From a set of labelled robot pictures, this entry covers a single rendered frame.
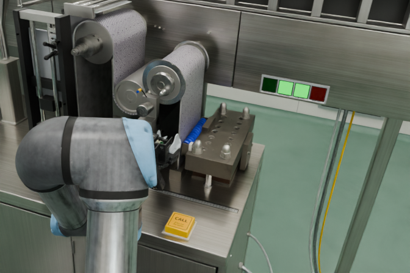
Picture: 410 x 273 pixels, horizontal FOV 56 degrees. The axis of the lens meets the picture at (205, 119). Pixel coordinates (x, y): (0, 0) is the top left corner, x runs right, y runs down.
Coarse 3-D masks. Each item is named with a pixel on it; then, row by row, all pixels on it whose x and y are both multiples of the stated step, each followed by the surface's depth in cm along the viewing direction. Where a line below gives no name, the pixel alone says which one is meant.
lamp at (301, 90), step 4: (296, 84) 144; (300, 84) 143; (296, 88) 144; (300, 88) 144; (304, 88) 143; (308, 88) 143; (296, 92) 145; (300, 92) 145; (304, 92) 144; (300, 96) 145; (304, 96) 145
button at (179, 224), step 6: (174, 216) 116; (180, 216) 116; (186, 216) 116; (168, 222) 113; (174, 222) 114; (180, 222) 114; (186, 222) 114; (192, 222) 114; (168, 228) 112; (174, 228) 111; (180, 228) 111; (186, 228) 112; (174, 234) 112; (180, 234) 111; (186, 234) 111
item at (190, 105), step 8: (200, 80) 141; (192, 88) 133; (200, 88) 143; (184, 96) 126; (192, 96) 135; (200, 96) 145; (184, 104) 128; (192, 104) 137; (200, 104) 148; (184, 112) 130; (192, 112) 139; (200, 112) 150; (184, 120) 132; (192, 120) 141; (184, 128) 134; (192, 128) 144; (184, 136) 136
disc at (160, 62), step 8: (152, 64) 121; (160, 64) 120; (168, 64) 119; (144, 72) 123; (176, 72) 120; (144, 80) 124; (184, 80) 120; (144, 88) 126; (184, 88) 121; (176, 96) 123
